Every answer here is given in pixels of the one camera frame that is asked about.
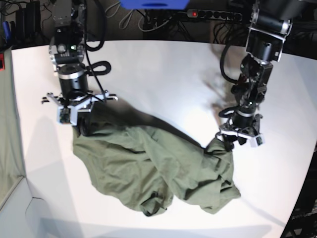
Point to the red black clamp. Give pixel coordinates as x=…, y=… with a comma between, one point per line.
x=2, y=62

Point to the blue box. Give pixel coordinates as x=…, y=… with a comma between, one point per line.
x=154, y=4

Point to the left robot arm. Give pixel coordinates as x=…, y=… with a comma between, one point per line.
x=270, y=25

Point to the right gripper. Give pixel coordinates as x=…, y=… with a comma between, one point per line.
x=76, y=96

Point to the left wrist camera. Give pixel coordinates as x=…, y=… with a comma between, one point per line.
x=257, y=141

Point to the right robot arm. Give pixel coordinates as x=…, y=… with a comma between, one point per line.
x=67, y=49

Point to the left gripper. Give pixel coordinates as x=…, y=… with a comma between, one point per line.
x=239, y=127

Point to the black power strip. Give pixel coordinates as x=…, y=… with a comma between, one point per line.
x=214, y=15

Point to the blue handled tool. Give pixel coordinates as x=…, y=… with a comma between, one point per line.
x=7, y=31

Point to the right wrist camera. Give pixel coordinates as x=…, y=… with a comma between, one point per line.
x=64, y=116

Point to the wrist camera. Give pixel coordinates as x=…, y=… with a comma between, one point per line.
x=64, y=116
x=257, y=141

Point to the grey curtain cloth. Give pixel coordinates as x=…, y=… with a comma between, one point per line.
x=12, y=167

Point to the olive green t-shirt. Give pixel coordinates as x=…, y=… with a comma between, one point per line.
x=145, y=167

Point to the black case on floor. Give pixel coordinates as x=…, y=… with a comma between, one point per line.
x=28, y=21

